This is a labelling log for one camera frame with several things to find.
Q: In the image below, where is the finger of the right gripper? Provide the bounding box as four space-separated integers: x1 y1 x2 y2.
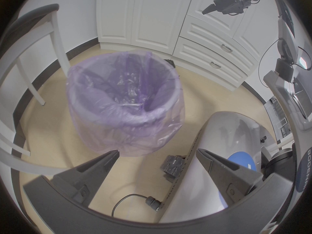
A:
202 3 221 15

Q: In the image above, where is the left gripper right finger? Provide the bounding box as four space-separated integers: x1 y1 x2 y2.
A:
196 148 264 208

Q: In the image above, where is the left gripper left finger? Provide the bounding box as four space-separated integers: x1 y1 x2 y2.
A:
52 150 120 207

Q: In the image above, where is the purple plastic bag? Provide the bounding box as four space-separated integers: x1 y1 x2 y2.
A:
66 51 186 157

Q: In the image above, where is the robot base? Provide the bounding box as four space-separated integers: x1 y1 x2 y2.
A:
158 111 312 225

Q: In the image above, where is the white trash bin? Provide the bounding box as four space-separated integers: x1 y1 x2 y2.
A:
68 54 182 153

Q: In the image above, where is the white wardrobe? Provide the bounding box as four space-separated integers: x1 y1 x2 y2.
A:
96 0 281 92

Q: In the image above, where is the grey white chair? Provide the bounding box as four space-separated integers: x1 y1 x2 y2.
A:
0 3 71 175

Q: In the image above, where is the black cable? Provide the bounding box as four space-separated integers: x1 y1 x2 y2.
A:
112 194 163 216

